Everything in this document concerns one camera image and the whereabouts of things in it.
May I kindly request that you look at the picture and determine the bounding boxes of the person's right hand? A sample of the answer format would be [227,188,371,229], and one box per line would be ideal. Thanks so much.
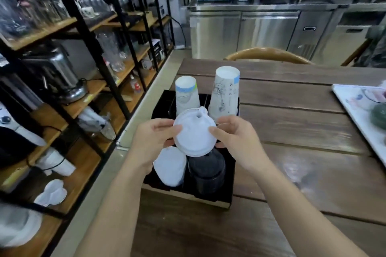
[208,115,266,173]

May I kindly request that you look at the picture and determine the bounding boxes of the person's left hand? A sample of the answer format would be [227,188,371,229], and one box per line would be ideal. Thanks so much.
[129,118,183,173]

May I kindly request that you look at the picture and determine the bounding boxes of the white plastic cup lid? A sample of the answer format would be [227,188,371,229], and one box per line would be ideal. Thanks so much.
[173,106,217,157]

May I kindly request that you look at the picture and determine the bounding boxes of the person's right forearm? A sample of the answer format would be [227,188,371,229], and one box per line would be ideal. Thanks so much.
[241,159,371,257]

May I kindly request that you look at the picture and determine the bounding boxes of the person's left forearm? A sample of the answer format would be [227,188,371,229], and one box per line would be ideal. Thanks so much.
[73,157,153,257]

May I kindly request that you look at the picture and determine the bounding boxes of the stack of white lids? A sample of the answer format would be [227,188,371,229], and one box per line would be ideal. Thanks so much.
[153,146,188,188]

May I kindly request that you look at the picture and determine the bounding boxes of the stack of black lids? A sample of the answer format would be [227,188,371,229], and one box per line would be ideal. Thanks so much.
[187,148,226,196]

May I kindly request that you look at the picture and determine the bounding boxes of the small blue-banded paper cup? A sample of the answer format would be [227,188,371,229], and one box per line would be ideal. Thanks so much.
[175,75,201,117]

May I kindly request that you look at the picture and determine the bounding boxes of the tall printed paper cup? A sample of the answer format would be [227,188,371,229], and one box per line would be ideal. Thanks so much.
[208,66,241,122]

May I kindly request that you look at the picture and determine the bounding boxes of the black cardboard tray box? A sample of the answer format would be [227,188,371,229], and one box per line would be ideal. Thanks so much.
[142,89,241,209]

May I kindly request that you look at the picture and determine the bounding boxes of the small red-label bottle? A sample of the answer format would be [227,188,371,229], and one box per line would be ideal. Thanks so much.
[130,74,142,94]

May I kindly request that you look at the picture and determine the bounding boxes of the clear plastic bag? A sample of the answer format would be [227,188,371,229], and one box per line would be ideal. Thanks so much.
[77,106,117,143]

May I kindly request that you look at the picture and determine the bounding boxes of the black and white box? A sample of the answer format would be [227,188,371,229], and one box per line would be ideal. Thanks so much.
[147,39,165,62]

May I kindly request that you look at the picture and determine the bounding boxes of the wooden chair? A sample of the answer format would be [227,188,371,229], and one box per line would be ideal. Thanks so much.
[223,47,315,65]

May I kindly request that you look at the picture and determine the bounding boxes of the clear glass pitcher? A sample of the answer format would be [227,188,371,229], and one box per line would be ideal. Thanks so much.
[96,32,126,72]

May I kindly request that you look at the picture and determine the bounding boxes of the stainless steel counter cabinet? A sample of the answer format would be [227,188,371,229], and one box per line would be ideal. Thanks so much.
[188,3,386,67]

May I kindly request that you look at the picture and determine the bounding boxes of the black metal wooden shelf rack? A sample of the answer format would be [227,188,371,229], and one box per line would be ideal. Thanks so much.
[0,0,176,257]

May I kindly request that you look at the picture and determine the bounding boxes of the stainless steel blender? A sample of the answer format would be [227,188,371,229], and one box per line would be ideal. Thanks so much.
[21,44,88,104]

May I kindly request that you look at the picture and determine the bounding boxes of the white lids on shelf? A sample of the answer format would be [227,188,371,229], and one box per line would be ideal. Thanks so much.
[33,179,68,207]

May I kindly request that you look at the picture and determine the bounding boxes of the white printed tray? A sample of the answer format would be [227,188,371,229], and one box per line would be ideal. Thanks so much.
[331,84,386,167]

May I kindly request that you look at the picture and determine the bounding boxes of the black and white appliance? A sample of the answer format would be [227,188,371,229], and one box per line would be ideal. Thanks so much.
[0,102,48,167]

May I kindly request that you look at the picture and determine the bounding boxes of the dark green round object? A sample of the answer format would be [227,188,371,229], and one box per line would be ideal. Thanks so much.
[371,102,386,130]

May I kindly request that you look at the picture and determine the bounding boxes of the black power cable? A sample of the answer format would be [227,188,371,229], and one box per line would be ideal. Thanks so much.
[169,16,188,49]

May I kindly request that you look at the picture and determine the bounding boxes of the white cups with black cable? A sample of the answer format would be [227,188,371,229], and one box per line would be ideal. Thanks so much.
[36,147,76,177]

